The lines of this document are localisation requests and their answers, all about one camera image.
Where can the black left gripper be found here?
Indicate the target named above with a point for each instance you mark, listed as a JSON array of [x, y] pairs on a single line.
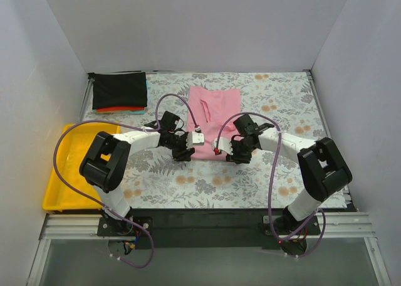
[[182, 151]]

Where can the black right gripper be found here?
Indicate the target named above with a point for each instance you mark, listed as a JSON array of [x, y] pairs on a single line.
[[237, 154]]

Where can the pink t shirt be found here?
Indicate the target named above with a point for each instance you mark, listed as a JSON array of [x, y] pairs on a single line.
[[211, 108]]

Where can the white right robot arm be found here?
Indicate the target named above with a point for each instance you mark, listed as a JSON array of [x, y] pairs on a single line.
[[323, 169]]

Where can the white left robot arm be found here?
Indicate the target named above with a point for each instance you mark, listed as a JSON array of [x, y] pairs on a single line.
[[104, 164]]

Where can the floral patterned table mat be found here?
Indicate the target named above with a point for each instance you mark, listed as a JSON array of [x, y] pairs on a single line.
[[154, 180]]

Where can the red folded t shirt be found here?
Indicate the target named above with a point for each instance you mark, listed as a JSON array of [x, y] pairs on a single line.
[[120, 109]]

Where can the black folded t shirt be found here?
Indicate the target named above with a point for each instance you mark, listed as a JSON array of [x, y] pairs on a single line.
[[119, 90]]

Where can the yellow plastic tray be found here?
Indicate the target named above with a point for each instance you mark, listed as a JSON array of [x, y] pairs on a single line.
[[73, 147]]

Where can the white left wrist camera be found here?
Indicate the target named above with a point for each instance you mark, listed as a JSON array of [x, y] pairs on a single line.
[[195, 139]]

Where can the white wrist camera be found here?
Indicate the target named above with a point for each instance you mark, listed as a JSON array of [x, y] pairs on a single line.
[[195, 139], [220, 145]]

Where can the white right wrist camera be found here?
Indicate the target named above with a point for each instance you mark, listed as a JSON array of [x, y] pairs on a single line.
[[220, 145]]

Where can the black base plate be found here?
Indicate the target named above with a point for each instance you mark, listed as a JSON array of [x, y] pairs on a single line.
[[207, 228]]

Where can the aluminium frame rail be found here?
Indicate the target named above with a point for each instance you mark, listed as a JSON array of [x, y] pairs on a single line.
[[61, 227]]

